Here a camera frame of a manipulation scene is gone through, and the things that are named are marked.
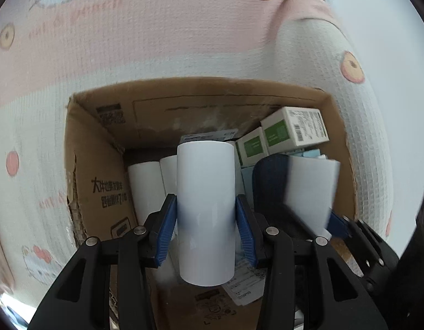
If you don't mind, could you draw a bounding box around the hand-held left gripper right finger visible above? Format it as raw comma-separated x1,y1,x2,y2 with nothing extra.
235,194,389,330

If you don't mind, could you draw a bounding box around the small green white box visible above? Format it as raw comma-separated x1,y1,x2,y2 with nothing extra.
235,126,269,167

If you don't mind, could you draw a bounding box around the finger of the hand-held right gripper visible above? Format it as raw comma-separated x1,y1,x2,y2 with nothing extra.
330,213,400,294

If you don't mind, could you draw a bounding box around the large green white box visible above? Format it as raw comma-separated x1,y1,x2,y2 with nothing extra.
260,106,329,153

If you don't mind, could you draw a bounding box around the white paper roll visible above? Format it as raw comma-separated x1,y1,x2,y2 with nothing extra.
159,155,180,197
177,140,237,287
128,161,166,226

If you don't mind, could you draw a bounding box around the light blue box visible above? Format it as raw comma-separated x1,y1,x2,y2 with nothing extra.
288,148,328,161
241,165,259,197

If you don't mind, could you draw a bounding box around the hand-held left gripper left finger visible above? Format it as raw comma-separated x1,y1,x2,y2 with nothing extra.
28,193,178,330

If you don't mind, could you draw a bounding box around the white printed paper slip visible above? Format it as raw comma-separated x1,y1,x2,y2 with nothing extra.
222,261,268,306

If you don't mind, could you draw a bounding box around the pink printed blanket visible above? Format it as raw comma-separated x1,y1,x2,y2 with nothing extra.
0,0,396,303

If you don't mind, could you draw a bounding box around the dark blue pouch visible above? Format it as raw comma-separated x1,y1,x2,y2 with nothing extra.
251,154,295,221

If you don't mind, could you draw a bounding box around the white blue packet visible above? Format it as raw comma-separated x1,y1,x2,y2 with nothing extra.
179,129,239,145

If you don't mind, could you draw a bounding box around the brown cardboard box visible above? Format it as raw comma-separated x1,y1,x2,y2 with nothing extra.
62,76,359,330

